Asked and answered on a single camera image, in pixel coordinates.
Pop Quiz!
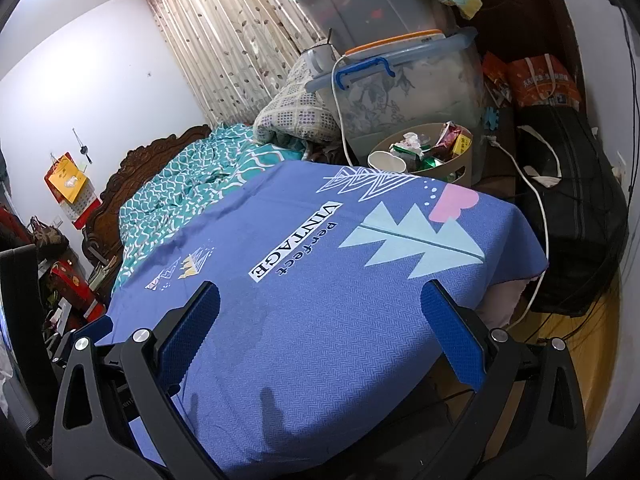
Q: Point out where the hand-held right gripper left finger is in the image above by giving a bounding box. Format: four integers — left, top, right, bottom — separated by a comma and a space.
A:
51, 281, 222, 480

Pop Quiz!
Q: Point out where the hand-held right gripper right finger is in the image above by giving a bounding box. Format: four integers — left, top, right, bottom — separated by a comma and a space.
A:
421, 280, 587, 480

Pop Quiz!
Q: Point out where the beige trash bin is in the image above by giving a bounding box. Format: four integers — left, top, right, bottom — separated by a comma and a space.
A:
367, 121, 474, 189

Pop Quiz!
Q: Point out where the red white snack packet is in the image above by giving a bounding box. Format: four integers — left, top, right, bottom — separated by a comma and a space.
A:
434, 122, 463, 157

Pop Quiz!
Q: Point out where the red gift box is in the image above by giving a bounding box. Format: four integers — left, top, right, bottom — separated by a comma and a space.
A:
42, 259, 108, 321

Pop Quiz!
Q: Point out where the dark patterned handbag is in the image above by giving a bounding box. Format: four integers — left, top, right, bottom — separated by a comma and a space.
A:
27, 216, 70, 256

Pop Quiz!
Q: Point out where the pink under cloth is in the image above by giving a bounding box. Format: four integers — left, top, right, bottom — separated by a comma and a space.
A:
477, 272, 533, 328

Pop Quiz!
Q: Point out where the purple printed tablecloth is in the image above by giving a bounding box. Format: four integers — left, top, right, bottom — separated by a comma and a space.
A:
95, 162, 551, 480

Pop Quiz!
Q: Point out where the teal patterned bed quilt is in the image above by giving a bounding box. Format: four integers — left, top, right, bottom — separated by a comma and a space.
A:
112, 122, 346, 296

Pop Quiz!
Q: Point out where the carved wooden headboard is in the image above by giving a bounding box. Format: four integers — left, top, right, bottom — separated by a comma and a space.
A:
81, 124, 213, 306

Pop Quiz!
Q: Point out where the black bag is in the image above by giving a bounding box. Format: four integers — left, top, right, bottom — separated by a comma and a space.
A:
515, 105, 630, 317

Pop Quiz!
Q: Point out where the white paper cup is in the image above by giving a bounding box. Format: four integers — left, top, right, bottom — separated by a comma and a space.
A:
367, 151, 407, 175

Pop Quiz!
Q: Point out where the clear bottle green label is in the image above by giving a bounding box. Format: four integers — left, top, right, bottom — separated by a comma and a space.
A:
390, 142, 423, 161

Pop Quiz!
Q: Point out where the patterned beige pillow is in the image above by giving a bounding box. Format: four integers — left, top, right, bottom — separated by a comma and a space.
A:
254, 55, 346, 146

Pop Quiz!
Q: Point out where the orange shopping bag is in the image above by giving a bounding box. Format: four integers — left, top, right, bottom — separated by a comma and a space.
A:
481, 52, 513, 106
507, 54, 583, 109

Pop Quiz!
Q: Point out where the leaf print curtain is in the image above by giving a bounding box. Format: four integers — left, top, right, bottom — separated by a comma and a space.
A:
142, 0, 346, 131

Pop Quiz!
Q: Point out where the enamel mug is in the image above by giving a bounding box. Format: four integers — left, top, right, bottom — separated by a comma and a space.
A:
299, 42, 342, 77

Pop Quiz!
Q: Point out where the clear storage box teal lid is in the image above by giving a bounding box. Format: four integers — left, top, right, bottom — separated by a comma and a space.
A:
286, 0, 453, 51

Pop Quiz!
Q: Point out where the red yellow wall calendar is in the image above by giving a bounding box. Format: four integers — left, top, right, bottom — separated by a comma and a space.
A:
44, 152, 97, 228

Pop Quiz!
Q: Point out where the white cable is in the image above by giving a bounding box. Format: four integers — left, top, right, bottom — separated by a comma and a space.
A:
331, 55, 551, 313

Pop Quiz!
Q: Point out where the black wall hook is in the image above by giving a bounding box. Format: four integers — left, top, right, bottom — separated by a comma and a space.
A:
71, 127, 93, 165

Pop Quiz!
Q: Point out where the clear storage box blue handle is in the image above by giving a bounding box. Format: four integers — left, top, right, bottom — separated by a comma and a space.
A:
305, 26, 488, 183

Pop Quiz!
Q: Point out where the black cable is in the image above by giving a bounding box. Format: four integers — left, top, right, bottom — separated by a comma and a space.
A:
602, 0, 640, 61

